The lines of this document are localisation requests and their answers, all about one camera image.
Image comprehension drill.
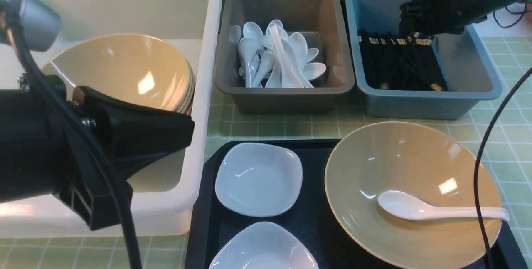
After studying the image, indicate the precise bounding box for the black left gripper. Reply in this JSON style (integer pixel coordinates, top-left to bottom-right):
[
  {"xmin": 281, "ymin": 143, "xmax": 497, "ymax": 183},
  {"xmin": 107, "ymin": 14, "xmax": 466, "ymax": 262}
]
[{"xmin": 56, "ymin": 86, "xmax": 195, "ymax": 231}]

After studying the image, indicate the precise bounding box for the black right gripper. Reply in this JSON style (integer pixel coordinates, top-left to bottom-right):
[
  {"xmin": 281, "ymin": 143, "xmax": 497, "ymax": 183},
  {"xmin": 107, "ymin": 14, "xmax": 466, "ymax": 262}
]
[{"xmin": 399, "ymin": 0, "xmax": 531, "ymax": 36}]

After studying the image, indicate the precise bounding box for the white square dish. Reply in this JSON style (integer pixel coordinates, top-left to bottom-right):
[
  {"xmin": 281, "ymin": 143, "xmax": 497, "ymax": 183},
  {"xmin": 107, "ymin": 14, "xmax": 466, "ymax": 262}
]
[
  {"xmin": 214, "ymin": 142, "xmax": 303, "ymax": 217},
  {"xmin": 209, "ymin": 221, "xmax": 319, "ymax": 269}
]

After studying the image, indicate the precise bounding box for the white square dish front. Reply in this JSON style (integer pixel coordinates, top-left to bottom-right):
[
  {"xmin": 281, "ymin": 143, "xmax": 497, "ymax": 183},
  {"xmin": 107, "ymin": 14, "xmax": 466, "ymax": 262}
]
[{"xmin": 209, "ymin": 221, "xmax": 319, "ymax": 269}]

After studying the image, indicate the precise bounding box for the tan noodle bowl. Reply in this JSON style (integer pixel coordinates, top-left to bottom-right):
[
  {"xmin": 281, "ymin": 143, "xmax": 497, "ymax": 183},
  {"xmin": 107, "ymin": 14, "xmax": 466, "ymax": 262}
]
[{"xmin": 324, "ymin": 121, "xmax": 486, "ymax": 269}]

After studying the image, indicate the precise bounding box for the white soup spoon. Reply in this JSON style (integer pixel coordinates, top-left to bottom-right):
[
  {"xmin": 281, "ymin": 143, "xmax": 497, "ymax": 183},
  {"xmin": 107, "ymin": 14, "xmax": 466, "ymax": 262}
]
[{"xmin": 377, "ymin": 191, "xmax": 510, "ymax": 222}]

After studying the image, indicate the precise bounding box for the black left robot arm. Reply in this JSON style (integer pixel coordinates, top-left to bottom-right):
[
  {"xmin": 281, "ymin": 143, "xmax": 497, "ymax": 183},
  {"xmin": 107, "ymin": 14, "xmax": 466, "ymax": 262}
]
[{"xmin": 1, "ymin": 0, "xmax": 195, "ymax": 232}]

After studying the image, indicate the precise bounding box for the top tan stacked bowl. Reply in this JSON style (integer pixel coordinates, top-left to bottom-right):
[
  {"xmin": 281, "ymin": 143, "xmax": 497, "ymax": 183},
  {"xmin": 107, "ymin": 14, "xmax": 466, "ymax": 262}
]
[{"xmin": 42, "ymin": 33, "xmax": 188, "ymax": 111}]

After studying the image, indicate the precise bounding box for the stack of tan bowls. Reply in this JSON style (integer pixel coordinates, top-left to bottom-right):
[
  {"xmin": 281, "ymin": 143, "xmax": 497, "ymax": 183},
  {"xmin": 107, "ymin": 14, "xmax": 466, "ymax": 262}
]
[{"xmin": 173, "ymin": 62, "xmax": 196, "ymax": 115}]

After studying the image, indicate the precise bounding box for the blue plastic bin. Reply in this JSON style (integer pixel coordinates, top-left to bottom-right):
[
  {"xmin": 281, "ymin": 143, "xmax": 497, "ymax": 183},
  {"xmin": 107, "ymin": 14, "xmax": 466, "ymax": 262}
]
[{"xmin": 345, "ymin": 0, "xmax": 502, "ymax": 120}]

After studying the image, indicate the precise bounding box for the pile of black chopsticks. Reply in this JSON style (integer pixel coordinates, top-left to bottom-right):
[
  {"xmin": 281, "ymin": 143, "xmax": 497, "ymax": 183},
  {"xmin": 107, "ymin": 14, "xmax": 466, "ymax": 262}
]
[{"xmin": 358, "ymin": 29, "xmax": 450, "ymax": 91}]

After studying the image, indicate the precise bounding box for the large white plastic tub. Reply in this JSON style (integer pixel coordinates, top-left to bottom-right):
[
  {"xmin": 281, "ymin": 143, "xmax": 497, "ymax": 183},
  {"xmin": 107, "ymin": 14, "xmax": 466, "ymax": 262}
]
[{"xmin": 1, "ymin": 0, "xmax": 221, "ymax": 238}]

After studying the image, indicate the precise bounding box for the green checkered tablecloth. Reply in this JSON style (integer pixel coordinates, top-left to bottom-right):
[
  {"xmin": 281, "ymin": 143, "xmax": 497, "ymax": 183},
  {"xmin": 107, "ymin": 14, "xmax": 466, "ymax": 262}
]
[{"xmin": 1, "ymin": 37, "xmax": 531, "ymax": 269}]

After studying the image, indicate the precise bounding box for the pile of white spoons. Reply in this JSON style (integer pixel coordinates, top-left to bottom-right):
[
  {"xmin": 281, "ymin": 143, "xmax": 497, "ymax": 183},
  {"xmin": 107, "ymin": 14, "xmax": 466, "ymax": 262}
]
[{"xmin": 228, "ymin": 19, "xmax": 327, "ymax": 88}]

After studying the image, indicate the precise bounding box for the grey plastic bin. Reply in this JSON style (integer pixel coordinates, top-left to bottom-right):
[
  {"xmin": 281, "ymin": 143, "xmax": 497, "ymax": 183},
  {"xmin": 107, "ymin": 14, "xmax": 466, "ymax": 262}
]
[{"xmin": 214, "ymin": 0, "xmax": 355, "ymax": 114}]

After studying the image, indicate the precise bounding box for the black serving tray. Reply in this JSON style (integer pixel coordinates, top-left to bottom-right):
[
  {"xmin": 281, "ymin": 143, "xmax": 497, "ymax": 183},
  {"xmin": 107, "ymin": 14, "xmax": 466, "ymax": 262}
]
[{"xmin": 184, "ymin": 139, "xmax": 528, "ymax": 269}]

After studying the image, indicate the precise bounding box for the black cable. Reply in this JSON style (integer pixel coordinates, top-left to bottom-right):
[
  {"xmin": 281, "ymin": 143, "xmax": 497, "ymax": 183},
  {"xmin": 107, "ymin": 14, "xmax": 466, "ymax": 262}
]
[{"xmin": 473, "ymin": 66, "xmax": 532, "ymax": 269}]

